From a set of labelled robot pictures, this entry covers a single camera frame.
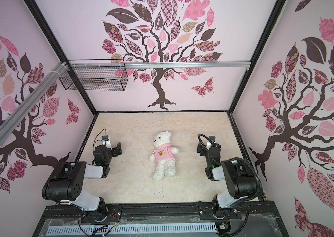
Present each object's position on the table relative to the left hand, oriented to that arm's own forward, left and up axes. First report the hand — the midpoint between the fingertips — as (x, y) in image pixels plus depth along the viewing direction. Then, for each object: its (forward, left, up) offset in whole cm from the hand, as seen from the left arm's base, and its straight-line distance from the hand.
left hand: (113, 144), depth 94 cm
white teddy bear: (-17, -34, +1) cm, 38 cm away
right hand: (0, -62, +4) cm, 62 cm away
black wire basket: (+36, +11, +29) cm, 47 cm away
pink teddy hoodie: (-9, -33, +5) cm, 35 cm away
